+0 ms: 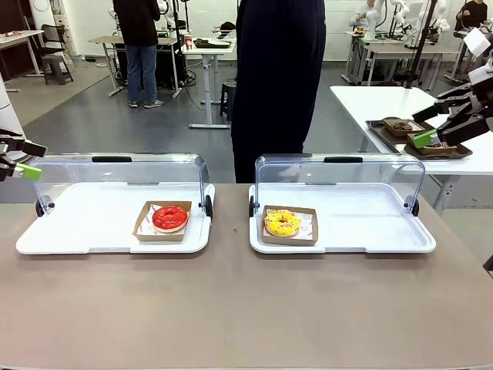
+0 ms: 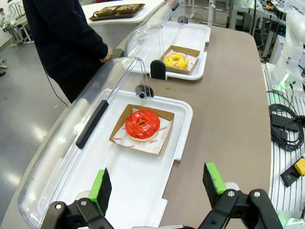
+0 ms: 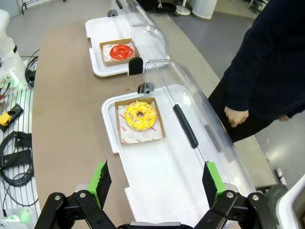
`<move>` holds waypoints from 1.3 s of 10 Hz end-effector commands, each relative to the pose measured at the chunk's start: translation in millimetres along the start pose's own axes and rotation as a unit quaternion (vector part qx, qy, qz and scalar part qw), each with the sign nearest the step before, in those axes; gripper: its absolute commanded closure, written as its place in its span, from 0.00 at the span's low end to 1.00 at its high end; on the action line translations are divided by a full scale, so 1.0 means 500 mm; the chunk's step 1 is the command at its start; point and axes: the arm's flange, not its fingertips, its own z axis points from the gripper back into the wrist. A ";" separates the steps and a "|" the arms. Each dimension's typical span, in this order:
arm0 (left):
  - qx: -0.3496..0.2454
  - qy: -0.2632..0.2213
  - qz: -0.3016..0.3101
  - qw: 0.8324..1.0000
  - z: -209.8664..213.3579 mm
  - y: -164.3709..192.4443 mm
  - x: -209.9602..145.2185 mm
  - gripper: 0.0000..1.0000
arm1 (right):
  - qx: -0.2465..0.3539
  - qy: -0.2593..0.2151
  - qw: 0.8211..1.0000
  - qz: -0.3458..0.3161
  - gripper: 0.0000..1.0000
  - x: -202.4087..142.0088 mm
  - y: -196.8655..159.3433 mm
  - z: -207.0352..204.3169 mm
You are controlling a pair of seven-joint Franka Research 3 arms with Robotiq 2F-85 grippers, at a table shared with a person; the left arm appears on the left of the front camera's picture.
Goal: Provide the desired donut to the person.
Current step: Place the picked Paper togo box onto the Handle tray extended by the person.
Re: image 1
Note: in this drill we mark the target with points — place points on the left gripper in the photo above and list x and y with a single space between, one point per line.
7 154

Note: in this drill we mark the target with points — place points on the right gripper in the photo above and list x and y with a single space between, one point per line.
485 96

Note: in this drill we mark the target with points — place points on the purple sprinkled donut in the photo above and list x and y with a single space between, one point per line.
439 145

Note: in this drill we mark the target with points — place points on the chocolate sprinkled donut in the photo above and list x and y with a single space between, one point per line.
435 151

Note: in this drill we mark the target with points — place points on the chocolate nut donut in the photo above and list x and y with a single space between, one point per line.
400 124

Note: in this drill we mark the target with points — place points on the chocolate glazed donut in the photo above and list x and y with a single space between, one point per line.
396 133

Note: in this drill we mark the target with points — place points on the dark brown serving tray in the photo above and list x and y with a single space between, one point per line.
381 133

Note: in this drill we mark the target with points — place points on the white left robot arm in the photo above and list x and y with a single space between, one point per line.
7 108

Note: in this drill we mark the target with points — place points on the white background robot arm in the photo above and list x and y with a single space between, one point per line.
112 19
373 19

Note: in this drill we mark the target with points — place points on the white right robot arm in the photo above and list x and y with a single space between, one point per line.
477 42

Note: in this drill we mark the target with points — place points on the seated person in black shirt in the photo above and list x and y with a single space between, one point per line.
475 13

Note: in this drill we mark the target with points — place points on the printed paper under red donut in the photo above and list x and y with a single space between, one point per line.
144 225

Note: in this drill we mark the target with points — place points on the seated person in white shirt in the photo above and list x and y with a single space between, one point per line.
362 15

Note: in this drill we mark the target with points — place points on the red glazed donut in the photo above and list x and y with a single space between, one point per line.
161 221
161 237

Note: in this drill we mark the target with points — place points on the standing person in jeans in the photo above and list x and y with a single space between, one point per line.
138 31

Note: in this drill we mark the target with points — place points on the person in dark Fila sweater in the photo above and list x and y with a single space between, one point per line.
277 77

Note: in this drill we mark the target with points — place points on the printed paper under yellow donut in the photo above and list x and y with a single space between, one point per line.
308 223

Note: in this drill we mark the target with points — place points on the yellow sprinkled donut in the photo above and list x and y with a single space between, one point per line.
289 241
271 225

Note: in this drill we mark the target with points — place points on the person's right hand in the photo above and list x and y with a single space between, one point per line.
289 172

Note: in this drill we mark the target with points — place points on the black lid hinge knob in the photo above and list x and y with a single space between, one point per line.
208 206
251 206
414 206
39 207

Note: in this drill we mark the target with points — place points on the large white table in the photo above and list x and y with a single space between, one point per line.
385 104

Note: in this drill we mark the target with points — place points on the white display tray base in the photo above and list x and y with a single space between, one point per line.
346 223
77 223

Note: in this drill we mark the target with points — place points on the black stand pole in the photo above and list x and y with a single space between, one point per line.
421 42

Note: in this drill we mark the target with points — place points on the grey background desk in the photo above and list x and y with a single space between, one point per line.
404 49

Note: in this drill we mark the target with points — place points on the clear display lid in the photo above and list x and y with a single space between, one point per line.
115 169
366 171

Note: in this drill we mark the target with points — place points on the grey plastic stool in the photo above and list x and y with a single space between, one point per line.
56 63

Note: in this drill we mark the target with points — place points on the black office chair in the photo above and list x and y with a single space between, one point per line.
52 32

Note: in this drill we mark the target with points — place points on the wooden top desk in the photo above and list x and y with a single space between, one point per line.
104 39

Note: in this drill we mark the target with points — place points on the red cup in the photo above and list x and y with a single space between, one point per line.
188 43

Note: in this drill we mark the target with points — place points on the black stool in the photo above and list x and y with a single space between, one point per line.
227 96

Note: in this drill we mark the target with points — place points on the white height-adjustable desk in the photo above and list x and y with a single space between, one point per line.
208 52

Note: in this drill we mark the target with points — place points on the dark tray on desk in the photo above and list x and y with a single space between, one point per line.
212 43

